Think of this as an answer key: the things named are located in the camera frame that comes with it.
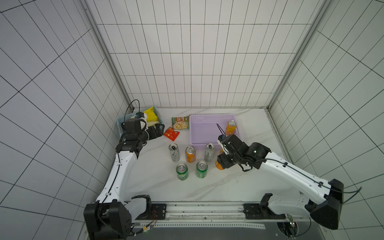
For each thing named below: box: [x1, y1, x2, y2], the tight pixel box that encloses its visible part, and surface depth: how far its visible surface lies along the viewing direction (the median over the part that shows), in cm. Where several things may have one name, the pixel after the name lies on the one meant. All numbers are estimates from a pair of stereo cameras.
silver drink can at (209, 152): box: [204, 143, 216, 163], surface depth 83 cm
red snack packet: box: [163, 126, 180, 142], surface depth 105 cm
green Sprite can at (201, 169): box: [195, 160, 208, 179], surface depth 79 cm
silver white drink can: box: [168, 143, 181, 163], surface depth 83 cm
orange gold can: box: [225, 120, 237, 136], surface depth 99 cm
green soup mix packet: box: [171, 115, 190, 130], surface depth 112 cm
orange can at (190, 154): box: [185, 146, 196, 163], surface depth 85 cm
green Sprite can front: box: [176, 163, 189, 181], surface depth 78 cm
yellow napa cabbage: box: [143, 106, 159, 127], surface depth 106 cm
